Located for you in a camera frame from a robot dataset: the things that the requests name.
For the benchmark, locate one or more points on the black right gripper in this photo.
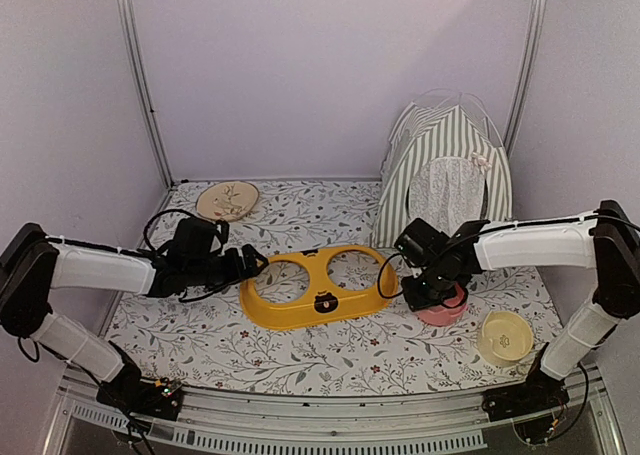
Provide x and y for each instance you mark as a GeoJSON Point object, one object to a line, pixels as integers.
{"type": "Point", "coordinates": [416, 302]}

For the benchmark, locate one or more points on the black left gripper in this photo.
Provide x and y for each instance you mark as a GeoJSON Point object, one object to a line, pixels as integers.
{"type": "Point", "coordinates": [250, 271]}

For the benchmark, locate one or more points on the pink pet bowl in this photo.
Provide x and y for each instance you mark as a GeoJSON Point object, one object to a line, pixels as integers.
{"type": "Point", "coordinates": [448, 313]}

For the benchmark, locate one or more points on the green striped pet tent fabric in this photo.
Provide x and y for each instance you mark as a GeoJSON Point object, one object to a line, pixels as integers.
{"type": "Point", "coordinates": [446, 164]}

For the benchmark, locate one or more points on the cream pet bowl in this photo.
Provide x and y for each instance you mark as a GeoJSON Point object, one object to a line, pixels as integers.
{"type": "Point", "coordinates": [504, 338]}

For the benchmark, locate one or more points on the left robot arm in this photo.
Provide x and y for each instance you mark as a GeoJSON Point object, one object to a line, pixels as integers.
{"type": "Point", "coordinates": [38, 268]}

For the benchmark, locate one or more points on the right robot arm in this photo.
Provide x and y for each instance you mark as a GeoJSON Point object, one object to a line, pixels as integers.
{"type": "Point", "coordinates": [595, 251]}

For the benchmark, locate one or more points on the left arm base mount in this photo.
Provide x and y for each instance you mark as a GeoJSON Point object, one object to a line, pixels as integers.
{"type": "Point", "coordinates": [130, 393]}

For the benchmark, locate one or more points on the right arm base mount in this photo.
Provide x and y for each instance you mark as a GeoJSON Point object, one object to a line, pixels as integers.
{"type": "Point", "coordinates": [537, 392]}

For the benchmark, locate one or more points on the front aluminium rail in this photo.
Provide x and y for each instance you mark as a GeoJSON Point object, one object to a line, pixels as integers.
{"type": "Point", "coordinates": [225, 422]}

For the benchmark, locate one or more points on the right aluminium corner post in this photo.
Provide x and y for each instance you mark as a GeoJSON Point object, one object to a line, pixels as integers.
{"type": "Point", "coordinates": [532, 40]}

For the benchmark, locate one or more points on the aluminium corner post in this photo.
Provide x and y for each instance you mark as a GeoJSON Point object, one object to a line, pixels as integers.
{"type": "Point", "coordinates": [532, 40]}
{"type": "Point", "coordinates": [134, 53]}

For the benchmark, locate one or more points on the left aluminium corner post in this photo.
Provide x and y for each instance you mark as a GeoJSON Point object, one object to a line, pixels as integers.
{"type": "Point", "coordinates": [134, 53]}

